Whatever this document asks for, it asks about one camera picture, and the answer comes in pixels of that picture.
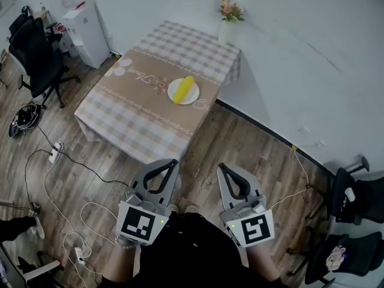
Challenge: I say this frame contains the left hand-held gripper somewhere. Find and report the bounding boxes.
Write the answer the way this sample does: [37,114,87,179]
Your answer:
[115,158,180,247]

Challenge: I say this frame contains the person's black clothing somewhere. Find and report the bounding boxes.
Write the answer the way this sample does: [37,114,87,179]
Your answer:
[98,211,290,288]

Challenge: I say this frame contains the person's right forearm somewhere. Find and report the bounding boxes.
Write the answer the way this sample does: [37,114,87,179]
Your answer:
[245,244,282,282]

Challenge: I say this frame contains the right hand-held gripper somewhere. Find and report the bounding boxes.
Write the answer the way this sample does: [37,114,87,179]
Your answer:
[217,162,275,248]

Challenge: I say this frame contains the white water dispenser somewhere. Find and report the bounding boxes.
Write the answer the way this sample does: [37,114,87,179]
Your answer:
[61,1,112,70]

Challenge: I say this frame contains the black chair with pink cloth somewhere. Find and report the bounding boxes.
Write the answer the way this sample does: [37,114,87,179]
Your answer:
[304,231,384,285]

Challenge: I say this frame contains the black cable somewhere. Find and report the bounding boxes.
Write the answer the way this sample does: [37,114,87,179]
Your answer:
[24,124,130,209]

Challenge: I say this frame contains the black chair with white item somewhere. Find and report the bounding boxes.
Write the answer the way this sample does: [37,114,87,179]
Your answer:
[328,156,384,225]

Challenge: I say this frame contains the black mesh office chair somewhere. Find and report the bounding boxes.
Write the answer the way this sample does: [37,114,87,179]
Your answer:
[8,5,34,36]

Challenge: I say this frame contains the beaded bracelet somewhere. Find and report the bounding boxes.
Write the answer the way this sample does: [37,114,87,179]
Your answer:
[115,236,139,249]

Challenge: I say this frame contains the yellow corn cob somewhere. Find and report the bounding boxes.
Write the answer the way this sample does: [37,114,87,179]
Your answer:
[173,76,195,105]

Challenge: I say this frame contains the grey chair base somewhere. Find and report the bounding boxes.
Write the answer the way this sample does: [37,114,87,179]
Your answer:
[17,250,65,283]

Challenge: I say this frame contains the black headset device with cables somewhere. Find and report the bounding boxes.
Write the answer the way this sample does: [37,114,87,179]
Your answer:
[8,101,42,138]

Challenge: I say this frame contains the pink flower bouquet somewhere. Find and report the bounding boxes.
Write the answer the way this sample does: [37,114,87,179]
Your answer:
[217,0,245,23]

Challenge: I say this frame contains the pink crumpled cloth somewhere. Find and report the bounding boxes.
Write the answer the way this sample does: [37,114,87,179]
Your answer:
[325,245,347,272]

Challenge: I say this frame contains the person's left forearm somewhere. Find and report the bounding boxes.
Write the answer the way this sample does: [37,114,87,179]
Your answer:
[103,239,142,282]

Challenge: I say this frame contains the table with checked tablecloth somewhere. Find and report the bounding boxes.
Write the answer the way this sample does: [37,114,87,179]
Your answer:
[74,20,242,165]

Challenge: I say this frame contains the white round plate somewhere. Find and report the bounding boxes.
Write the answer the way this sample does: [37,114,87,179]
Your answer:
[167,78,200,106]

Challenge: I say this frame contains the white cable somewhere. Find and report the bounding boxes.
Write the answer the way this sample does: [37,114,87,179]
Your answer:
[44,153,118,284]

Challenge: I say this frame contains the yellowish cable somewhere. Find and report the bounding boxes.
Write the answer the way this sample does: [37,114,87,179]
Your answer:
[266,145,314,211]

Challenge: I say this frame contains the white vase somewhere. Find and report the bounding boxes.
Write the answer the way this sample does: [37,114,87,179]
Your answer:
[217,21,232,45]

